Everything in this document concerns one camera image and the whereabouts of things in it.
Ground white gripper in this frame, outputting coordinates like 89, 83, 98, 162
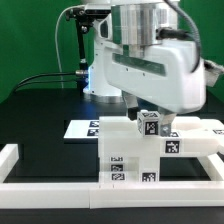
99, 16, 207, 137

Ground white tagged cube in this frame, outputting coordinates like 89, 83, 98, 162
137, 110, 160, 136

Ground white chair back frame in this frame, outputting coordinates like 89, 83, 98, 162
98, 116, 224, 157

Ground white seat block with pegs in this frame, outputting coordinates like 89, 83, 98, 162
139, 157, 160, 183

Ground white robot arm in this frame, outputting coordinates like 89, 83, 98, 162
104, 0, 224, 136

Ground white chair seat plate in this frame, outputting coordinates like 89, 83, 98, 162
64, 120, 99, 144

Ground black cables on table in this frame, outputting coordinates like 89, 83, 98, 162
11, 70, 84, 96

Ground white right barrier rail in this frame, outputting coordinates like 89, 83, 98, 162
198, 154, 224, 183

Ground white barrier rail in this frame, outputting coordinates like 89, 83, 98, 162
0, 181, 224, 209
198, 154, 224, 183
0, 144, 19, 184

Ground white front barrier rail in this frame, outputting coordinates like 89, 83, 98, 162
0, 181, 224, 209

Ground black camera on stand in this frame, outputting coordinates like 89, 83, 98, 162
65, 3, 111, 21

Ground grey camera cable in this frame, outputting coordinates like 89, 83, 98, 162
54, 4, 81, 89

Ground white left barrier rail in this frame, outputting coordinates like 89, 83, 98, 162
0, 144, 19, 184

